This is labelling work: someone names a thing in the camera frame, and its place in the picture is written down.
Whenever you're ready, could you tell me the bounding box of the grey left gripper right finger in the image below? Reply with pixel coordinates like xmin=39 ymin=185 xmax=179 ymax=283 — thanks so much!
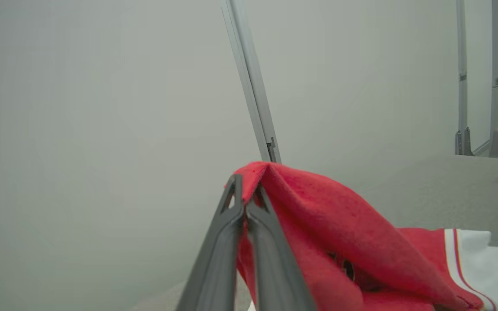
xmin=246 ymin=184 xmax=316 ymax=311

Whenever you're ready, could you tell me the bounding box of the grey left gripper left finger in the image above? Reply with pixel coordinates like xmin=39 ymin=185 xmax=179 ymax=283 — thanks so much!
xmin=176 ymin=174 xmax=245 ymax=311

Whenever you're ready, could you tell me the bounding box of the red white Bulls jersey shirt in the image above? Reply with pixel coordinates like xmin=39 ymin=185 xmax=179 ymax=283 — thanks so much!
xmin=225 ymin=161 xmax=498 ymax=311

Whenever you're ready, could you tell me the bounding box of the grey slotted partition post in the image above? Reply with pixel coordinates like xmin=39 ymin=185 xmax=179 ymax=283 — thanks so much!
xmin=221 ymin=0 xmax=282 ymax=165

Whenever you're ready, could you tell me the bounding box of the wide grey partition post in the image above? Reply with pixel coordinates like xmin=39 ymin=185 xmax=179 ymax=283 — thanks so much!
xmin=489 ymin=0 xmax=498 ymax=159

